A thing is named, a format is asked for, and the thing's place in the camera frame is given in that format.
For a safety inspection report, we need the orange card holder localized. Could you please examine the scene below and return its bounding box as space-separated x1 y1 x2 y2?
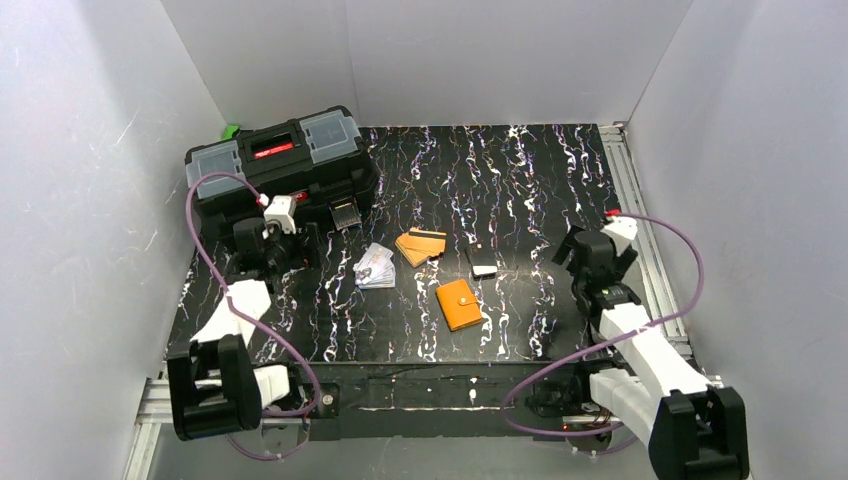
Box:
435 279 483 332

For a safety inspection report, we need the black toolbox with grey lids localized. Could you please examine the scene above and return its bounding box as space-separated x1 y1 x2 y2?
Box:
184 105 379 240

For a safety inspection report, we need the stack of white cards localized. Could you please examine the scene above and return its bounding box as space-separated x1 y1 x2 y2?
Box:
353 243 396 290

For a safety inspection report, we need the aluminium frame rail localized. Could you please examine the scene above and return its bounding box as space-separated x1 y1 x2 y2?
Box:
602 124 725 386

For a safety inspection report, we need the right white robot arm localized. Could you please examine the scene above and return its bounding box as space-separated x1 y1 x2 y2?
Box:
554 218 750 479

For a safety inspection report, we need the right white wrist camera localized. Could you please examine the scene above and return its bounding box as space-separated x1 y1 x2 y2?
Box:
601 215 638 257

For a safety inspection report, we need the stack of black cards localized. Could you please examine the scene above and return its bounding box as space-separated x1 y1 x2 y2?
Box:
465 243 498 279

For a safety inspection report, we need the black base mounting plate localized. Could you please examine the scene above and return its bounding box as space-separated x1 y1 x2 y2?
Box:
309 361 574 441

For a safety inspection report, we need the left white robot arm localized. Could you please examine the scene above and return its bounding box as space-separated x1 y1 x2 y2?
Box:
166 217 323 441

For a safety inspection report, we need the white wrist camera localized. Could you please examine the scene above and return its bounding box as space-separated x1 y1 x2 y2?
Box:
263 195 297 234
601 215 638 257

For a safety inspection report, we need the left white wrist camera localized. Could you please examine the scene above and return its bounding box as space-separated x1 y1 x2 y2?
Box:
263 195 297 234

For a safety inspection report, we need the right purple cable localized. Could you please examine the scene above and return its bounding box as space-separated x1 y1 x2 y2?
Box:
500 210 706 456

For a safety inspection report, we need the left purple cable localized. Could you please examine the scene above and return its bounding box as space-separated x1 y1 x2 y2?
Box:
185 172 323 463

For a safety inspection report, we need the purple cable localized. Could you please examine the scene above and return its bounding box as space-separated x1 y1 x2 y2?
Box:
185 172 323 463
500 210 706 456

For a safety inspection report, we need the green object behind toolbox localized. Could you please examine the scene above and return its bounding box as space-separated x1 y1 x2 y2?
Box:
221 124 240 140

